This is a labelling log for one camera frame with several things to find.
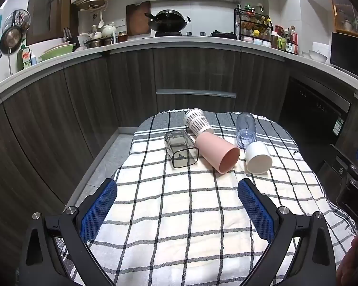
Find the person's right hand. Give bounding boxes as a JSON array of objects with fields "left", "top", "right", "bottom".
[{"left": 337, "top": 232, "right": 358, "bottom": 286}]

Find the plain white cup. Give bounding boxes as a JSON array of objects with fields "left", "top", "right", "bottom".
[{"left": 245, "top": 141, "right": 273, "bottom": 175}]

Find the green dish soap bottle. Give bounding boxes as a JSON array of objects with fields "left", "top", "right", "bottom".
[{"left": 17, "top": 45, "right": 33, "bottom": 71}]

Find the clear bluish plastic cup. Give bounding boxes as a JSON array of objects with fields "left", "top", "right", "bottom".
[{"left": 235, "top": 112, "right": 257, "bottom": 149}]

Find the black white checked cloth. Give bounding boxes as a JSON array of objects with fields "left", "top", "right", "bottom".
[{"left": 16, "top": 109, "right": 358, "bottom": 286}]

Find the hanging steel frying pan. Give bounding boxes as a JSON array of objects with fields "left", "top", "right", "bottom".
[{"left": 0, "top": 25, "right": 22, "bottom": 56}]

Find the black wire spice rack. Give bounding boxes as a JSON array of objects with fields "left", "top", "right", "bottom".
[{"left": 234, "top": 4, "right": 273, "bottom": 46}]

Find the white dotted cup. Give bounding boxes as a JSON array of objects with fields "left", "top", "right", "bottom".
[{"left": 183, "top": 108, "right": 214, "bottom": 138}]

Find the green plastic basin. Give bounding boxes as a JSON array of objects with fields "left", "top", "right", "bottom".
[{"left": 38, "top": 43, "right": 77, "bottom": 61}]

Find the hanging steel colander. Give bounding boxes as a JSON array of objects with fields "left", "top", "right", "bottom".
[{"left": 4, "top": 10, "right": 31, "bottom": 33}]

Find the black cloth bundle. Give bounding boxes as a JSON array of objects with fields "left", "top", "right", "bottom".
[{"left": 211, "top": 30, "right": 237, "bottom": 40}]

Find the dark soy sauce bottle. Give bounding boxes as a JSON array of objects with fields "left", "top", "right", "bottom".
[{"left": 285, "top": 26, "right": 299, "bottom": 55}]

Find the pink cup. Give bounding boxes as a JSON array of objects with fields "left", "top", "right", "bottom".
[{"left": 195, "top": 133, "right": 241, "bottom": 174}]

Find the black built-in dishwasher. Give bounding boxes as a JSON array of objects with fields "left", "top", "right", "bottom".
[{"left": 279, "top": 77, "right": 351, "bottom": 167}]

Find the dark wooden cutting board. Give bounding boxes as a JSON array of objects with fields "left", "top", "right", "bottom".
[{"left": 126, "top": 1, "right": 152, "bottom": 36}]

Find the black knife block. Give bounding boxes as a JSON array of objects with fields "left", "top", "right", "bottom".
[{"left": 63, "top": 27, "right": 79, "bottom": 48}]

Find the black wok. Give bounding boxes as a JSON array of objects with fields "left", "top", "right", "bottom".
[{"left": 145, "top": 10, "right": 191, "bottom": 33}]

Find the grey transparent square cup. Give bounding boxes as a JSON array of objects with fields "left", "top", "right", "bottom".
[{"left": 164, "top": 129, "right": 201, "bottom": 169}]

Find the wall rack with boards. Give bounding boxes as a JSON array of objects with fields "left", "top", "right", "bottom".
[{"left": 74, "top": 0, "right": 113, "bottom": 11}]

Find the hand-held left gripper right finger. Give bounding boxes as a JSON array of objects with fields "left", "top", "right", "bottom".
[{"left": 237, "top": 178, "right": 337, "bottom": 286}]

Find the black microwave oven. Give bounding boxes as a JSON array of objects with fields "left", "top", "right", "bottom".
[{"left": 330, "top": 32, "right": 358, "bottom": 82}]

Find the wooden glass-door cabinet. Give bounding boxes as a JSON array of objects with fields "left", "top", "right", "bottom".
[{"left": 331, "top": 0, "right": 358, "bottom": 38}]

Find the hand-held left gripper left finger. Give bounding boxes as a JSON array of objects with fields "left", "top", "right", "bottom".
[{"left": 16, "top": 178, "right": 118, "bottom": 286}]

